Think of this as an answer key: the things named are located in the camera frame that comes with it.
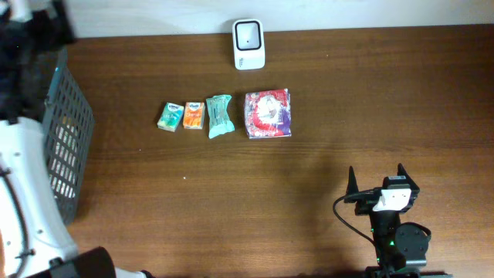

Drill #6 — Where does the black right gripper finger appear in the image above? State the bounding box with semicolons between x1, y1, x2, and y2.
397;163;410;179
345;166;360;203

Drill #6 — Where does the red purple tissue pack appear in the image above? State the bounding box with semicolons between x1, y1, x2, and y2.
244;88;292;139

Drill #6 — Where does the teal toilet tissue pack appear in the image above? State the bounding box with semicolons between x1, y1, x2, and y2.
206;94;235;139

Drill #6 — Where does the orange Kleenex tissue pack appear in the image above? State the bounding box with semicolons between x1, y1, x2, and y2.
183;102;205;130

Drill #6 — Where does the green Kleenex tissue pack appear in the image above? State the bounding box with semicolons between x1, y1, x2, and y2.
157;103;184;132

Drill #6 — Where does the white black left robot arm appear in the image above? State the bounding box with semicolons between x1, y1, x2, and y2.
1;1;130;277

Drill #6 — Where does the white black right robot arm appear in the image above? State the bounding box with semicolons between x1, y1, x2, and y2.
341;164;449;278

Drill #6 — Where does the white black barcode scanner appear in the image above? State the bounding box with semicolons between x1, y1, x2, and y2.
232;19;266;70

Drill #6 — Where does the dark grey plastic basket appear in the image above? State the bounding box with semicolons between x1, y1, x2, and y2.
42;49;95;225

